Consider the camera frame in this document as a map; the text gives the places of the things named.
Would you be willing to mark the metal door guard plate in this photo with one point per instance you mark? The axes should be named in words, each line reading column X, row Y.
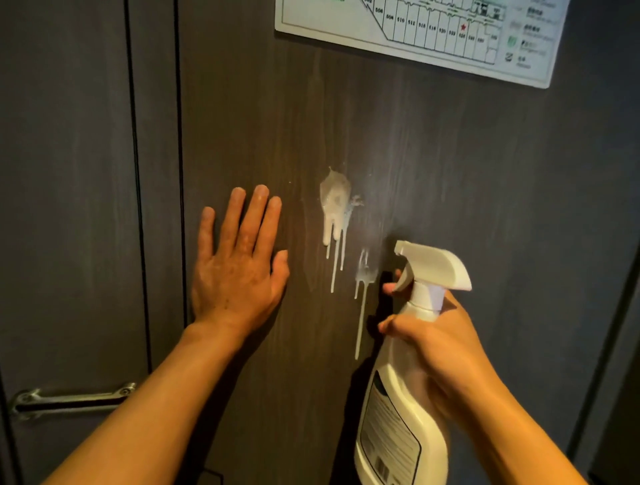
column 75, row 399

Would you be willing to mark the person's left hand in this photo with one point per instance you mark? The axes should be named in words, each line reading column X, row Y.
column 237, row 280

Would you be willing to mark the person's left forearm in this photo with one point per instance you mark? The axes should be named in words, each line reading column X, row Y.
column 150, row 414

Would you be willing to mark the white spray bottle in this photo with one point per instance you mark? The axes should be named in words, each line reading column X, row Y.
column 400, row 424

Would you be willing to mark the dark wooden door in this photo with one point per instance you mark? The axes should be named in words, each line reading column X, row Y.
column 475, row 165

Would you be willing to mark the person's right forearm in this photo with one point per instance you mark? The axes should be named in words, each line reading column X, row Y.
column 515, row 444

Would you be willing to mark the dark door frame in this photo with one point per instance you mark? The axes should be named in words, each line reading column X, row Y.
column 615, row 389

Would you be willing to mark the person's right hand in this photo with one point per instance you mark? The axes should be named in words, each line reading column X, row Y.
column 450, row 355

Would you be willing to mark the white evacuation map sign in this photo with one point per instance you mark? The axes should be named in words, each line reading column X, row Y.
column 340, row 22

